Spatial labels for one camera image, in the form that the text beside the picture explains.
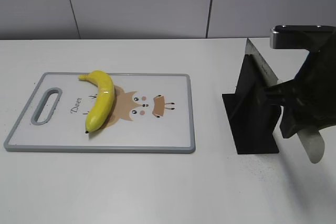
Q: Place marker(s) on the white deer cutting board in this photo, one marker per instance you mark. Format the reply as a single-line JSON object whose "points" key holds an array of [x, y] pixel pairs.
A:
{"points": [[152, 114]]}

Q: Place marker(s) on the white handled kitchen knife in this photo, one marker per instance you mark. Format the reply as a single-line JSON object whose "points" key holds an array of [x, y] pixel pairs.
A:
{"points": [[310, 137]]}

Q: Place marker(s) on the yellow plastic banana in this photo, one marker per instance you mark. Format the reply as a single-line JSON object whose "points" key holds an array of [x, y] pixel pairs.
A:
{"points": [[104, 100]]}

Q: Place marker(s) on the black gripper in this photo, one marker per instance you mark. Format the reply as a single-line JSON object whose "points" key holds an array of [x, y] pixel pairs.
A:
{"points": [[309, 98]]}

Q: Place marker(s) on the black knife stand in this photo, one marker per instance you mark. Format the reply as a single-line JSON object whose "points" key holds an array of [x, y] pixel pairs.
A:
{"points": [[251, 117]]}

